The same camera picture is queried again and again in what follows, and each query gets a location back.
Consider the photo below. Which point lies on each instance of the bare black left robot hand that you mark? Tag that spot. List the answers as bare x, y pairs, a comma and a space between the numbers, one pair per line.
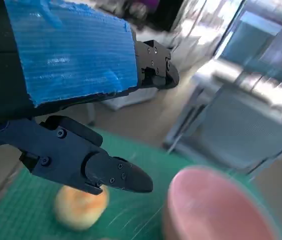
68, 62

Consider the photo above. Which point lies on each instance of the pink bowl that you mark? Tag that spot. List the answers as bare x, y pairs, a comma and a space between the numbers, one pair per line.
205, 207

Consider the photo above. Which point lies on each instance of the round bread bun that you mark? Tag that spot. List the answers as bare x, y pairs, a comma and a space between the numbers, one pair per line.
78, 212

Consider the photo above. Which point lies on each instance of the white desk unit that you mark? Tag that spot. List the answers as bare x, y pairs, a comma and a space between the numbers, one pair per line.
130, 100

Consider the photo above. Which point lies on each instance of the green cutting mat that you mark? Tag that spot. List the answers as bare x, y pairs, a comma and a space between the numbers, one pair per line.
135, 212

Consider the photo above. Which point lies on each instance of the grey mesh chair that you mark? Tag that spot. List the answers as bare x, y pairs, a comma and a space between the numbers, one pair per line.
235, 130

